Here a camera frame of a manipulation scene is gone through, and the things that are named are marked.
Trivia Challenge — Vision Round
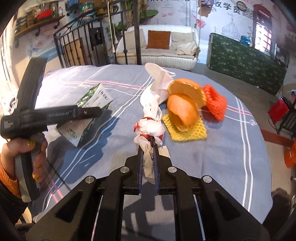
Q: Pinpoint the blue striped bedsheet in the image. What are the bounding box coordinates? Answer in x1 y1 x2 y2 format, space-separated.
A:
31 65 273 224

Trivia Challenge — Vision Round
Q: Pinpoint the wooden board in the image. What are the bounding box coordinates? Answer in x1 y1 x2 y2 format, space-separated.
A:
62 37 86 68

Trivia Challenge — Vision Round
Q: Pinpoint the orange pillow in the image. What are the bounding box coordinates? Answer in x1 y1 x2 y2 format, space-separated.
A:
146 30 171 50

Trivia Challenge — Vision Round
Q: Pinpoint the beige pillow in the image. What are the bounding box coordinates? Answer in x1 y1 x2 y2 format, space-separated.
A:
124 29 147 50
171 31 196 55

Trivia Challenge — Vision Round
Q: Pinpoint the white plastic bag red print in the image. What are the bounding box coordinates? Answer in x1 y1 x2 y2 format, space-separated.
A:
134 87 171 185

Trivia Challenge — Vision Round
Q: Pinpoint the orange peel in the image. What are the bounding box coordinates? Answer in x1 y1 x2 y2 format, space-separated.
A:
167 78 207 132

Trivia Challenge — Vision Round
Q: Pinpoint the black shoe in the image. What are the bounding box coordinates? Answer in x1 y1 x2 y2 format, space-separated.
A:
270 189 292 221

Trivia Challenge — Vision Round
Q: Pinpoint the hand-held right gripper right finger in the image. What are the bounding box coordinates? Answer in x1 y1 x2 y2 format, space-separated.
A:
153 142 271 241

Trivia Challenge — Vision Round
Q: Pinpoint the wooden wall shelf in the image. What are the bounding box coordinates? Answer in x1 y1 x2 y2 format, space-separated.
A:
14 0 67 38

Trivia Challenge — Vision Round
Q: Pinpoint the green white tissue box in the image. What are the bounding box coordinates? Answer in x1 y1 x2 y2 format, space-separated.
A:
55 83 114 148

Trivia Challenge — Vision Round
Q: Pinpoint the person's left forearm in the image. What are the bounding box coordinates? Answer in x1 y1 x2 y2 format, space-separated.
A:
0 153 22 198

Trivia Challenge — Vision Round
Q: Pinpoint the yellow knitted coaster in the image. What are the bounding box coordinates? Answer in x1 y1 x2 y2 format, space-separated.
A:
162 113 208 142

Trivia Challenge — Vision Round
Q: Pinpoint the black chair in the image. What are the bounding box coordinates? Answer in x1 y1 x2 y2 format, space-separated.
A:
277 95 296 140

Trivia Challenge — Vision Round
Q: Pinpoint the red telephone booth cabinet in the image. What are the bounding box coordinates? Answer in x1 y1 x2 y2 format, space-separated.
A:
252 3 275 51

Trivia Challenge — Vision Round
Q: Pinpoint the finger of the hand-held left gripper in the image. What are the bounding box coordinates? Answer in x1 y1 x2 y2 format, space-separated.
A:
74 106 103 120

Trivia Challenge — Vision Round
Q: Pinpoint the orange bucket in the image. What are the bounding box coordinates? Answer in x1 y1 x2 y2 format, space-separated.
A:
284 143 296 169

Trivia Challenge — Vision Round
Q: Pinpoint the black iron bed frame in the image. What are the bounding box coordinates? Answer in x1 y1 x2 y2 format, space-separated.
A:
53 6 143 68

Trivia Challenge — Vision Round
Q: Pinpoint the large wall poster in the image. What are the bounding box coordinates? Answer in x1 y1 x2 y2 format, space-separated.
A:
139 0 296 61

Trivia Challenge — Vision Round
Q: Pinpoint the white wicker swing sofa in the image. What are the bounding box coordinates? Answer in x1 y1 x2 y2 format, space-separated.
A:
115 24 201 70

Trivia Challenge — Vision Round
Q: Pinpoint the green patterned counter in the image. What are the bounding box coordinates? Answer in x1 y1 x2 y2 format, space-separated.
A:
207 32 289 96

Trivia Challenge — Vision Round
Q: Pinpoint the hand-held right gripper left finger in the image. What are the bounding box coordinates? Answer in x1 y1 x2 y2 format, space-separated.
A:
27 142 142 241

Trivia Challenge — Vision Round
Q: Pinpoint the person's left hand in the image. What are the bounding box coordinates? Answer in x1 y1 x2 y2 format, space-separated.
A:
0 136 48 184

